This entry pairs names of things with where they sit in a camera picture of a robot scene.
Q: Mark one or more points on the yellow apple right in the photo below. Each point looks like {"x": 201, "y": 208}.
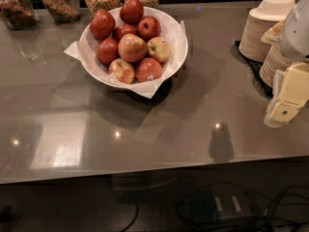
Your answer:
{"x": 159, "y": 49}

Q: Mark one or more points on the tall stack paper bowls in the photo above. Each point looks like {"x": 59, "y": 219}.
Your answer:
{"x": 259, "y": 20}

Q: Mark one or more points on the red apple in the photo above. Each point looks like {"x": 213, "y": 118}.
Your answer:
{"x": 102, "y": 24}
{"x": 148, "y": 27}
{"x": 107, "y": 51}
{"x": 148, "y": 69}
{"x": 122, "y": 30}
{"x": 131, "y": 11}

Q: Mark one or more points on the red apple upper left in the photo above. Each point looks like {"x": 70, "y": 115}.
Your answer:
{"x": 102, "y": 24}

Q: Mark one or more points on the red apple upper right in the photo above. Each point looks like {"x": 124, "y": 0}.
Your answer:
{"x": 148, "y": 27}

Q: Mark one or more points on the white bowl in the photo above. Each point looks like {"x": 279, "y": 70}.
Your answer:
{"x": 175, "y": 57}

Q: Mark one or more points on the large yellow-red centre apple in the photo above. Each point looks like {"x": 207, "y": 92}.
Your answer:
{"x": 132, "y": 48}

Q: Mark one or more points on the red apple front right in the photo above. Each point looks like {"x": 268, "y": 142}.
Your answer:
{"x": 148, "y": 69}

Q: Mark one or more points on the red apple top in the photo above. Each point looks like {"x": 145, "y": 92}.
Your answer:
{"x": 131, "y": 11}

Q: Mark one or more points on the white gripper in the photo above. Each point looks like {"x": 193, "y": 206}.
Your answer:
{"x": 296, "y": 33}

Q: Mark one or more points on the yellow-red apple front left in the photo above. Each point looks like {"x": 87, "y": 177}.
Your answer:
{"x": 122, "y": 70}

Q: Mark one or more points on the red apple centre back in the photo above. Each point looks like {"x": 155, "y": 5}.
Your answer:
{"x": 122, "y": 30}

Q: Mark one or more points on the black tray mat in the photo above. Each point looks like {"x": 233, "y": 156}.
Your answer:
{"x": 255, "y": 68}

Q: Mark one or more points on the glass jar far left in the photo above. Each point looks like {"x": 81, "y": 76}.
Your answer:
{"x": 17, "y": 14}

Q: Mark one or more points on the black power adapter box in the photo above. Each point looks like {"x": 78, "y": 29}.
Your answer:
{"x": 222, "y": 207}

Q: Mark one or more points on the glass jar with label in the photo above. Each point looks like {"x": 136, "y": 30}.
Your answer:
{"x": 63, "y": 11}

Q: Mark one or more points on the front stack paper bowls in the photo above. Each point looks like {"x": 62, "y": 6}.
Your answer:
{"x": 273, "y": 62}

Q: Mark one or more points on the white paper liner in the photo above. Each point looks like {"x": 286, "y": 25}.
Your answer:
{"x": 146, "y": 89}

